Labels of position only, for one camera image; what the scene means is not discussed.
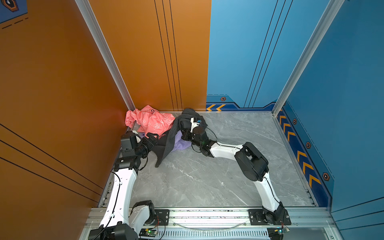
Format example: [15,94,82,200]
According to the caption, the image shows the aluminium corner post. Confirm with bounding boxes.
[75,0,135,110]
[272,0,345,117]

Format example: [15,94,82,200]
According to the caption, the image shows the right aluminium corner post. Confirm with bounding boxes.
[272,0,345,117]

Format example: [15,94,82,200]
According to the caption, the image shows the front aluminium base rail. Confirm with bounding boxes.
[80,207,343,240]

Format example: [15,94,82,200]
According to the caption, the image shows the grey cable on rail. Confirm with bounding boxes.
[169,221,247,231]

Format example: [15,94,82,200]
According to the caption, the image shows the left green circuit board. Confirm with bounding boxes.
[139,229,159,239]

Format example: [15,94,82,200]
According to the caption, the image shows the purple lavender cloth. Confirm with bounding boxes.
[152,130,191,154]

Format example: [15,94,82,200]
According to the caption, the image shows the right small circuit board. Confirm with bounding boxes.
[275,226,290,235]

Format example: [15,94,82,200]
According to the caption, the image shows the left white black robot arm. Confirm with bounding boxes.
[88,131,159,240]

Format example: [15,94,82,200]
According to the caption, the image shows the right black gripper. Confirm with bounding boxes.
[179,128,203,150]

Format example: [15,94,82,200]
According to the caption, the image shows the left aluminium corner post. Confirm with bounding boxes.
[75,0,135,110]

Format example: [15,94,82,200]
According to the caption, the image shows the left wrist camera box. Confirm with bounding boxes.
[121,131,141,152]

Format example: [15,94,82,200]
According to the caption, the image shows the pink patterned cloth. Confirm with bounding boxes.
[125,105,176,136]

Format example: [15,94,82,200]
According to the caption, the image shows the black dark grey cloth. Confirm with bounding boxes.
[153,109,208,168]

